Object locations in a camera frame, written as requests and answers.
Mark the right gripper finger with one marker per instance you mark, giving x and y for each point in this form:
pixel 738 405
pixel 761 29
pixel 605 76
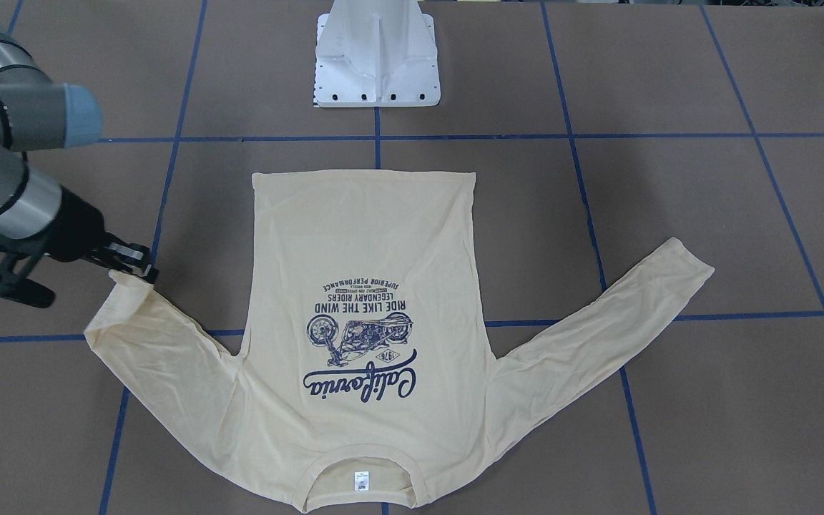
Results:
pixel 134 260

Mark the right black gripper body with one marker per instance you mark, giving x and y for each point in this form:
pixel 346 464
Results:
pixel 77 227

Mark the cream long-sleeve printed shirt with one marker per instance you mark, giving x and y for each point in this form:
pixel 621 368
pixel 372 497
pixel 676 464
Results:
pixel 365 372

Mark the right silver-grey robot arm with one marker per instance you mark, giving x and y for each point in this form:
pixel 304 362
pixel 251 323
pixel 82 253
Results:
pixel 39 217

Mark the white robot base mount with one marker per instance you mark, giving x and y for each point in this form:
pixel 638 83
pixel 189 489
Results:
pixel 376 54

